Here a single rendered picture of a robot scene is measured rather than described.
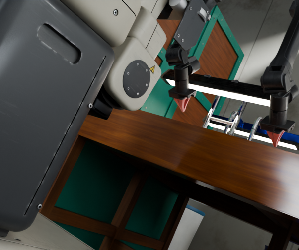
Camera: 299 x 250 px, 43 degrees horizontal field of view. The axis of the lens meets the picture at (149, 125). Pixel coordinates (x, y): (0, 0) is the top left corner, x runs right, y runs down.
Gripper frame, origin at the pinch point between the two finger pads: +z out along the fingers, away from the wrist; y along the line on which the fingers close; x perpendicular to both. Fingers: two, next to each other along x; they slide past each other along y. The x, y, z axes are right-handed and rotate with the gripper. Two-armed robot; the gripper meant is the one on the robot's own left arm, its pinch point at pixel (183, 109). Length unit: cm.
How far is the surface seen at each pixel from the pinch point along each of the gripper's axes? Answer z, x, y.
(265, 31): 62, -313, 102
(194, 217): 174, -99, 67
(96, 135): 5.2, 29.3, 25.0
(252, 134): 34, -47, -10
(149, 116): -4.4, 18.5, 3.3
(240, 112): 14.3, -33.5, -9.5
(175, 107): 35, -54, 46
